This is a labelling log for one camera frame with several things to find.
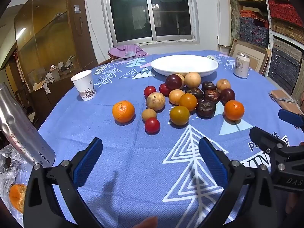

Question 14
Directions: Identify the purple passion fruit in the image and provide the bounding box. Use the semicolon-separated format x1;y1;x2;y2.
165;74;183;90
220;88;236;105

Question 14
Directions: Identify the white plate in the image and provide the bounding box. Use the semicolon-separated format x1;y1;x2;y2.
150;55;219;77

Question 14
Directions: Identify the white floral paper cup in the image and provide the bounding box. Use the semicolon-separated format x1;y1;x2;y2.
71;70;97;101

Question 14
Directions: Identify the red tomato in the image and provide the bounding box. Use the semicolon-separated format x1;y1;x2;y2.
144;86;157;98
145;117;160;134
159;83;172;97

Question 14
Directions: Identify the person's left hand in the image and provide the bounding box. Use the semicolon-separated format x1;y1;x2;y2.
133;216;159;228

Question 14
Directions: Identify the green orange mandarin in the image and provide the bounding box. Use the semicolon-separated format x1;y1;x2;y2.
169;105;190;126

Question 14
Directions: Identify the person's right hand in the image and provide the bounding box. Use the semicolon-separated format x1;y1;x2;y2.
285;191;304;219

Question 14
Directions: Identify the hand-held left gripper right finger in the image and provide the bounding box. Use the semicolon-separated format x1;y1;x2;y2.
199;137;278;228

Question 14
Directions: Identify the clear plastic bag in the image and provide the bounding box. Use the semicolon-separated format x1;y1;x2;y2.
0;144;34;215

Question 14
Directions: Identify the wooden chair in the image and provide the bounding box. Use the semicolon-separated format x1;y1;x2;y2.
98;56;119;65

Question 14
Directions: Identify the speckled tan round fruit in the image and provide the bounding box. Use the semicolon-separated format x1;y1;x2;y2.
146;92;166;111

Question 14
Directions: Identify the small tan round fruit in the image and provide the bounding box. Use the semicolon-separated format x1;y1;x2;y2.
142;108;157;121

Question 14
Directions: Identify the brown paper package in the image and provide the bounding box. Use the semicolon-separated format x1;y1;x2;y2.
269;90;302;110

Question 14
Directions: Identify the white board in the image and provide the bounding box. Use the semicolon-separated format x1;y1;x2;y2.
217;0;232;47

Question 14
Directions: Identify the purple cloth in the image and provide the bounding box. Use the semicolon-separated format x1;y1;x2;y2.
108;45;149;59

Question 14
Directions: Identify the white drink can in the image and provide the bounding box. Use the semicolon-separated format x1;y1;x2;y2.
233;53;250;79

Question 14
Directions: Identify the wooden glass cabinet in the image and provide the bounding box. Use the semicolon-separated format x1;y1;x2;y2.
0;0;98;129

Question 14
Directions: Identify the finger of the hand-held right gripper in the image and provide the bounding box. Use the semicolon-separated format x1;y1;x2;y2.
249;126;304;193
278;109;304;129

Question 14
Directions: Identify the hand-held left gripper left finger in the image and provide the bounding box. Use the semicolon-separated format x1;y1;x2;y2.
23;137;103;228

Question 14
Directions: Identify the sliding glass window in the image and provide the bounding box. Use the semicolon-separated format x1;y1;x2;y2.
99;0;199;46

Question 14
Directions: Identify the crumpled white rag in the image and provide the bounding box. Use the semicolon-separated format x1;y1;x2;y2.
33;72;56;94

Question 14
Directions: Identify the silver Starbucks tumbler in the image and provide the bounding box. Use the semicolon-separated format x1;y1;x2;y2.
0;84;56;169

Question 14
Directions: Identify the patterned stone slab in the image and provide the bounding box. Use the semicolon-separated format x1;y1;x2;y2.
228;0;241;51

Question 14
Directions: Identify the shelf of patterned boxes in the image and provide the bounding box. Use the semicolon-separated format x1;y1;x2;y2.
233;0;304;95

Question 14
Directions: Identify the yellow orange mandarin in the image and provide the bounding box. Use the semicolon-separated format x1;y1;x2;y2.
179;93;198;112

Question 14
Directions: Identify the blue printed tablecloth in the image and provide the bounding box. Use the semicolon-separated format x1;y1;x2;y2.
38;50;304;228

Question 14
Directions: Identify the orange mandarin peel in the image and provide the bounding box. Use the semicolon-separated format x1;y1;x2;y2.
9;184;27;214

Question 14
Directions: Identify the wooden picture frame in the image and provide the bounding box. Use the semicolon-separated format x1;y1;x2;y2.
229;39;271;75

